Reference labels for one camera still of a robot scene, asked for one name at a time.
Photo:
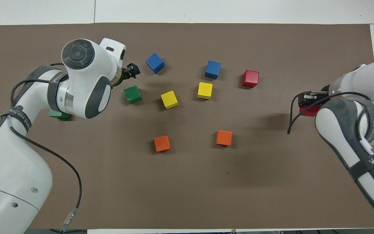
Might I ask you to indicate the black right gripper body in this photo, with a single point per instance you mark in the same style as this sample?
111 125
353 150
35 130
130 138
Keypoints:
310 100

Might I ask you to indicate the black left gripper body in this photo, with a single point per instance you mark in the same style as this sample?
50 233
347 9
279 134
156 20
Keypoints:
126 74

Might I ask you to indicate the red wooden cube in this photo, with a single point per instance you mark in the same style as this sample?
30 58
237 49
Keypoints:
250 78
307 112

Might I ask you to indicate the green wooden cube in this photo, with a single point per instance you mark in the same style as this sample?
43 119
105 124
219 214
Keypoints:
58 114
132 94

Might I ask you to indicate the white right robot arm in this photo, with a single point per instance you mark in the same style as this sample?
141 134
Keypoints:
352 130

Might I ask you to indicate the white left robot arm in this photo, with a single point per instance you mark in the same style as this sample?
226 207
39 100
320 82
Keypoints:
11 169

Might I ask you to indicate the blue wooden cube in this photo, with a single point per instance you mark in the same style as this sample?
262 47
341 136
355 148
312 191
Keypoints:
213 69
155 63

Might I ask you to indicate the yellow wooden cube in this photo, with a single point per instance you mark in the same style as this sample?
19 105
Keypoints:
205 90
169 99

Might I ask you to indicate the orange wooden cube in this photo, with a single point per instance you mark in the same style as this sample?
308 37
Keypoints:
224 137
162 143

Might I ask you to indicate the brown paper mat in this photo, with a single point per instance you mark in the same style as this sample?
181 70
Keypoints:
190 182

